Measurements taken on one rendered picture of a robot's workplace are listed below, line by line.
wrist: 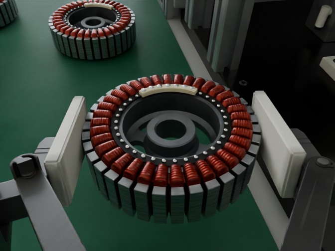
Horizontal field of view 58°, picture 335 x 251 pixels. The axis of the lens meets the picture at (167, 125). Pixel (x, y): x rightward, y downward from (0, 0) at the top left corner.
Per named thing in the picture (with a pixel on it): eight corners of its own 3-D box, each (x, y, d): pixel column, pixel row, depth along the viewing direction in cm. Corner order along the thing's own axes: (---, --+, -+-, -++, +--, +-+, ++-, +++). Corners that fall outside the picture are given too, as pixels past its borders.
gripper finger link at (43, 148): (44, 225, 14) (-24, 229, 14) (68, 156, 18) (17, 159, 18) (35, 201, 13) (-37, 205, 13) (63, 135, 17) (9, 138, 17)
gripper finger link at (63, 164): (70, 207, 16) (56, 208, 15) (91, 133, 21) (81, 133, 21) (58, 162, 14) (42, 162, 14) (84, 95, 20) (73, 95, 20)
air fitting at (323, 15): (324, 30, 40) (333, 8, 38) (316, 31, 40) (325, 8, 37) (319, 26, 40) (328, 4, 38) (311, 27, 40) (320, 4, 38)
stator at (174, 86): (273, 223, 17) (290, 184, 15) (78, 233, 17) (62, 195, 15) (232, 104, 26) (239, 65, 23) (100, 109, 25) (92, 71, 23)
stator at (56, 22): (126, 66, 38) (124, 40, 35) (40, 58, 39) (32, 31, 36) (142, 24, 46) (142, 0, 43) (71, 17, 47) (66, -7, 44)
